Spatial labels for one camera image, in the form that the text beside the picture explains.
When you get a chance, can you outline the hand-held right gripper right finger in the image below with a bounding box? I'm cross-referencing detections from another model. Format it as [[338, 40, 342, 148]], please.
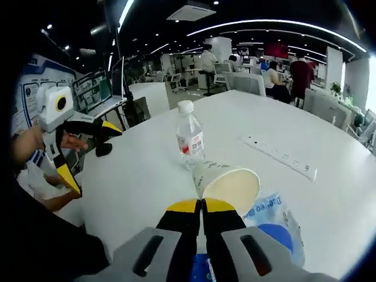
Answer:
[[202, 197, 339, 282]]

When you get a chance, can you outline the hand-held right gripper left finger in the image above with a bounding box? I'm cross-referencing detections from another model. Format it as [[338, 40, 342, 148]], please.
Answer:
[[75, 198, 203, 282]]

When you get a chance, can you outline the blue rounded pad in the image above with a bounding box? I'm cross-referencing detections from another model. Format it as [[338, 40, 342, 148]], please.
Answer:
[[257, 223, 294, 256]]

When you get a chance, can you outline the white paper cup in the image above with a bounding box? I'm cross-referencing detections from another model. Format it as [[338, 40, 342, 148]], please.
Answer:
[[192, 160, 261, 219]]

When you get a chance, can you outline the clear water bottle red label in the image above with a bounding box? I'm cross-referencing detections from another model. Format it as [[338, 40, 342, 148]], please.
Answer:
[[175, 100, 205, 171]]

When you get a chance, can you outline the person's left hand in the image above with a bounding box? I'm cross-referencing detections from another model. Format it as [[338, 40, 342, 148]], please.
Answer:
[[58, 132, 88, 152]]

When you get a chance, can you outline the white crumpled cloth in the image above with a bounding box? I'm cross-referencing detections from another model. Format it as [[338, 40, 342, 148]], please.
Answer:
[[16, 163, 80, 206]]

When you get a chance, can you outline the black stand pole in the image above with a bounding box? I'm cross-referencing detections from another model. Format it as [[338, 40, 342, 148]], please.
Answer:
[[113, 29, 135, 130]]

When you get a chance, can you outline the black monitor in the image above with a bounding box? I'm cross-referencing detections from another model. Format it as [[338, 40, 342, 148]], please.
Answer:
[[110, 56, 127, 102]]

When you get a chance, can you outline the person's clothing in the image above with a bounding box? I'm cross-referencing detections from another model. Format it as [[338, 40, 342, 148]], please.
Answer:
[[11, 187, 110, 282]]

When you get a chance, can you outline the white office chair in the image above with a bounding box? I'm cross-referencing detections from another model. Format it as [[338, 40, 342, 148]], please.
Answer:
[[169, 72, 183, 94]]

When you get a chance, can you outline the white table socket strip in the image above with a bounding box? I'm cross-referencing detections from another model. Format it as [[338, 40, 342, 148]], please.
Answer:
[[239, 133, 319, 181]]

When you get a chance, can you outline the white table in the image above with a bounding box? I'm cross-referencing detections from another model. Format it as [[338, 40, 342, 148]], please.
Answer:
[[79, 89, 376, 281]]

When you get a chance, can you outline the ceiling air vent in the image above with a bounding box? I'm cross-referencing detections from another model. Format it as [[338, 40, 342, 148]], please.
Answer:
[[166, 1, 217, 22]]

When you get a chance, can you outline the white mesh chair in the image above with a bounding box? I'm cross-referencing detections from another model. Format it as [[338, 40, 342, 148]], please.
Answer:
[[223, 72, 267, 98]]

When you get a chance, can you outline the grey office chair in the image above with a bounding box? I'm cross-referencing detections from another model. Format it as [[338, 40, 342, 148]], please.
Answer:
[[346, 108, 376, 153]]

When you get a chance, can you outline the blue white wall poster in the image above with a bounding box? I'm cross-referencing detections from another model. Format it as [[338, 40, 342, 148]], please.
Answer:
[[18, 53, 78, 132]]

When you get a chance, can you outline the red wall banner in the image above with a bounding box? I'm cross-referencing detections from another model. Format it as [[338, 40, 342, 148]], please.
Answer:
[[264, 42, 290, 58]]

